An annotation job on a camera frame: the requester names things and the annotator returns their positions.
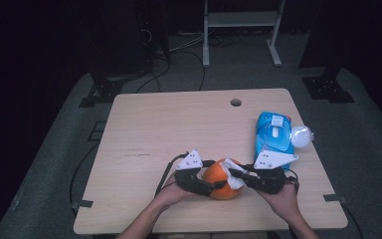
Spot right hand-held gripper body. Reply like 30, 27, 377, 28
243, 148, 300, 195

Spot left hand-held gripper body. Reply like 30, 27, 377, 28
173, 148, 217, 197

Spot orange plush toy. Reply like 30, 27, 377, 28
201, 157, 245, 201

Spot blue wet wipes pack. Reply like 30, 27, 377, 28
254, 111, 315, 171

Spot person's left hand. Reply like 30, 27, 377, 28
153, 173, 198, 210

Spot person's right hand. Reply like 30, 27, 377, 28
257, 183, 301, 225

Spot black stand base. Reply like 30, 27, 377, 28
301, 66, 356, 104
79, 71, 147, 109

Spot white metal stand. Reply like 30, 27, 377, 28
202, 0, 287, 69

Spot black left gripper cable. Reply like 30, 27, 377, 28
154, 151, 191, 197

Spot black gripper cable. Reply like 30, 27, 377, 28
283, 168, 300, 193
154, 151, 191, 197

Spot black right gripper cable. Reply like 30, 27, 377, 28
283, 168, 300, 193

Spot black table edge bracket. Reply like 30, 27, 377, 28
322, 193, 348, 204
71, 198, 95, 210

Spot black floor cable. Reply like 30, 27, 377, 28
175, 49, 207, 92
135, 57, 172, 95

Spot black cable beside table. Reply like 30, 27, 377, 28
342, 201, 366, 239
68, 142, 100, 213

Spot black floor socket frame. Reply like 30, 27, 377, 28
88, 120, 107, 142

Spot white floor cables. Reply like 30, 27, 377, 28
167, 31, 211, 54

